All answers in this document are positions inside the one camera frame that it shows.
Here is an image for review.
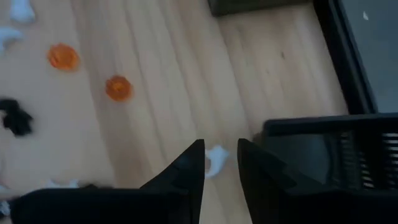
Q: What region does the small black plastic figure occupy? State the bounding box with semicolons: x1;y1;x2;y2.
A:
0;98;34;138

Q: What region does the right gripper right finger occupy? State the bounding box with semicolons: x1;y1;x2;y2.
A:
237;138;331;224

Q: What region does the orange plastic pumpkin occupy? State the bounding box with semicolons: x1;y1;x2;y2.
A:
46;42;81;72
104;74;134;103

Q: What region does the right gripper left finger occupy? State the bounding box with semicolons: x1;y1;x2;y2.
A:
139;139;206;224

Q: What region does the white plastic ghost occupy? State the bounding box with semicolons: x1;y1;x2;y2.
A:
0;200;12;217
8;0;37;25
204;144;230;180

